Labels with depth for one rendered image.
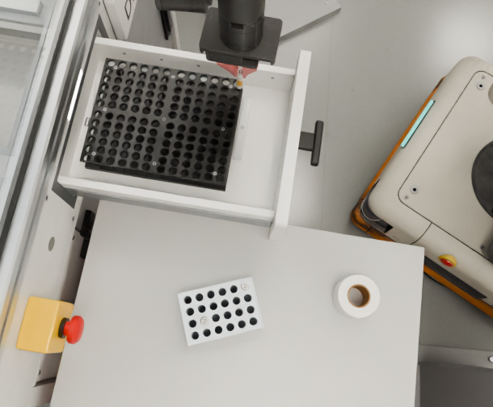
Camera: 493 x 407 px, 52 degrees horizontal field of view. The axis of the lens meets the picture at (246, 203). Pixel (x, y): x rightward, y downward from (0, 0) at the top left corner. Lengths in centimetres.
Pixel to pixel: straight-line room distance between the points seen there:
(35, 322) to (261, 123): 46
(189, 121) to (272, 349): 39
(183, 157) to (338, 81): 119
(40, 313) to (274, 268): 38
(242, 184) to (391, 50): 128
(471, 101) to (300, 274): 96
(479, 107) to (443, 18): 58
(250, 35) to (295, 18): 131
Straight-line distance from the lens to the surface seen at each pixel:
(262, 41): 70
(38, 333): 76
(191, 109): 81
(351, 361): 90
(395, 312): 92
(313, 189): 173
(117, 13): 91
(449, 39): 212
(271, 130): 86
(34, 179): 71
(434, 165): 155
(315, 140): 79
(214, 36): 70
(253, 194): 83
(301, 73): 81
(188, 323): 84
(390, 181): 150
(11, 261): 70
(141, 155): 79
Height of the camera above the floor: 163
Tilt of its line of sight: 75 degrees down
